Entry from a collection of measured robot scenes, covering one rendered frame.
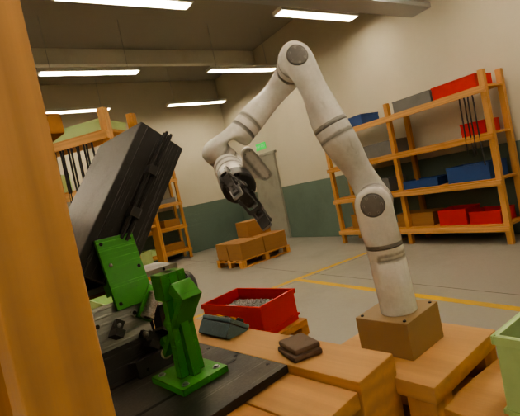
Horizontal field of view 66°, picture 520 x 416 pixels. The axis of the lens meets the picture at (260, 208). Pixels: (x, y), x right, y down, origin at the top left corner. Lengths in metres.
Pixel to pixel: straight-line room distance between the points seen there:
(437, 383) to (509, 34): 5.71
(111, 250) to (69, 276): 0.72
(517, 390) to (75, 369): 0.76
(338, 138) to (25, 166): 0.73
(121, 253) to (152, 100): 9.98
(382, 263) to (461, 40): 5.80
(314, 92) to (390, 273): 0.49
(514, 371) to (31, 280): 0.81
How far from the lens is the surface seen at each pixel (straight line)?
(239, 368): 1.07
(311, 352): 1.03
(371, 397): 0.95
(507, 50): 6.39
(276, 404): 0.93
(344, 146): 1.04
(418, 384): 0.99
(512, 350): 0.91
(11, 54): 0.56
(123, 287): 1.23
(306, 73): 1.07
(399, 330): 1.06
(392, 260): 1.05
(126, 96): 10.98
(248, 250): 7.24
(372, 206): 1.02
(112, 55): 8.94
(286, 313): 1.56
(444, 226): 6.32
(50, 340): 0.53
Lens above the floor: 1.32
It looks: 3 degrees down
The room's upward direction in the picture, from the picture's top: 12 degrees counter-clockwise
